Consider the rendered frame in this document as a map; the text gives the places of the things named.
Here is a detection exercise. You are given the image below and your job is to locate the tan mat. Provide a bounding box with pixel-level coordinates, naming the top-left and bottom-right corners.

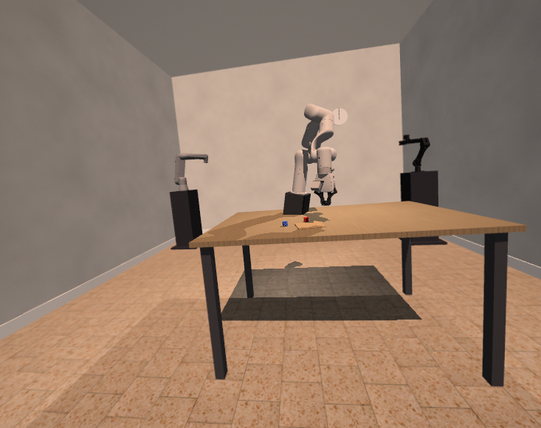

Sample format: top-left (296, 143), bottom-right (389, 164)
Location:
top-left (295, 221), bottom-right (325, 229)

